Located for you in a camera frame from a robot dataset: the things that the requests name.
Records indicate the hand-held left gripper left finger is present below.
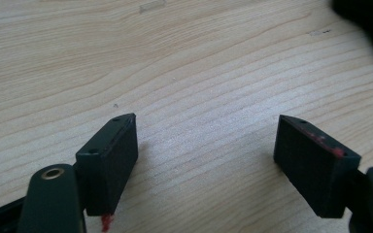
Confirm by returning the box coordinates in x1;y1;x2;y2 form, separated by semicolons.
75;112;140;217

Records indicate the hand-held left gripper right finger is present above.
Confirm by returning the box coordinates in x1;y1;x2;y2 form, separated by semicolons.
273;114;362;219

